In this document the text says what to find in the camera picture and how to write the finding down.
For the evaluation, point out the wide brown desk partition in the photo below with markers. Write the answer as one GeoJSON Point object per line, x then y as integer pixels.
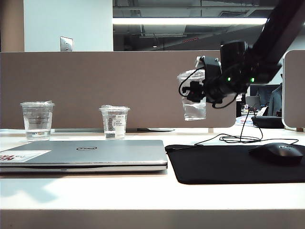
{"type": "Point", "coordinates": [119, 83]}

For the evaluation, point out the black computer monitor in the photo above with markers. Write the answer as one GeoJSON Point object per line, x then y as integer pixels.
{"type": "Point", "coordinates": [263, 94]}

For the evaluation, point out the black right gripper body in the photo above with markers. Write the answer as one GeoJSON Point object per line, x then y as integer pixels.
{"type": "Point", "coordinates": [215, 87]}

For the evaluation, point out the wide clear plastic cup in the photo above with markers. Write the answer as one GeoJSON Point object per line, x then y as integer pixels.
{"type": "Point", "coordinates": [38, 119]}

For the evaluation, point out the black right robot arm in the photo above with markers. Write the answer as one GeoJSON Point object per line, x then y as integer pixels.
{"type": "Point", "coordinates": [274, 31]}

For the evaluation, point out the tall clear logo plastic cup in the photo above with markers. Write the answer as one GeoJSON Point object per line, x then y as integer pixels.
{"type": "Point", "coordinates": [194, 112]}

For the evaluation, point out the gray background laptop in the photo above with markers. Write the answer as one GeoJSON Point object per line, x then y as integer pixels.
{"type": "Point", "coordinates": [253, 101]}

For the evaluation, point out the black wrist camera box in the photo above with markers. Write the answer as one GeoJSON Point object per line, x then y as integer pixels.
{"type": "Point", "coordinates": [210, 62]}

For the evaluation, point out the metal wall switch plate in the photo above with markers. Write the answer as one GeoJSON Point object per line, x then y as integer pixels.
{"type": "Point", "coordinates": [66, 44]}

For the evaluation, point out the silver Dell laptop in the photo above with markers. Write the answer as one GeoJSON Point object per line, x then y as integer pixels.
{"type": "Point", "coordinates": [107, 155]}

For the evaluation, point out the black computer mouse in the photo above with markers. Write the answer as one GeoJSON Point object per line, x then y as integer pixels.
{"type": "Point", "coordinates": [276, 152]}

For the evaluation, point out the black mouse pad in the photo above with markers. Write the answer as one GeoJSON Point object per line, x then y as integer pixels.
{"type": "Point", "coordinates": [214, 164]}

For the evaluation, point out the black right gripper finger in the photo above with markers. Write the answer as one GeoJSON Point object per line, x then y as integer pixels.
{"type": "Point", "coordinates": [195, 91]}

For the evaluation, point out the brown partition white edge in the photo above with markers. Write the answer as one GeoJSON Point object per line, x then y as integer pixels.
{"type": "Point", "coordinates": [295, 90]}

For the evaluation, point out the colourful printed paper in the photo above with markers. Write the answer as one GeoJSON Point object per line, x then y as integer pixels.
{"type": "Point", "coordinates": [243, 121]}

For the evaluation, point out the small clear cup white label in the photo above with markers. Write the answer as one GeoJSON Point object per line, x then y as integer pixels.
{"type": "Point", "coordinates": [112, 124]}

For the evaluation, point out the black fabric pouch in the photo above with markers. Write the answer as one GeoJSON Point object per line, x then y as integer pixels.
{"type": "Point", "coordinates": [268, 121]}

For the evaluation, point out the gray jacket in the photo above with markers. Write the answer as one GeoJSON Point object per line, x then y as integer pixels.
{"type": "Point", "coordinates": [277, 100]}

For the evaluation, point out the long white ceiling light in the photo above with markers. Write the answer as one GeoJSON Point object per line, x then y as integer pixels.
{"type": "Point", "coordinates": [190, 21]}

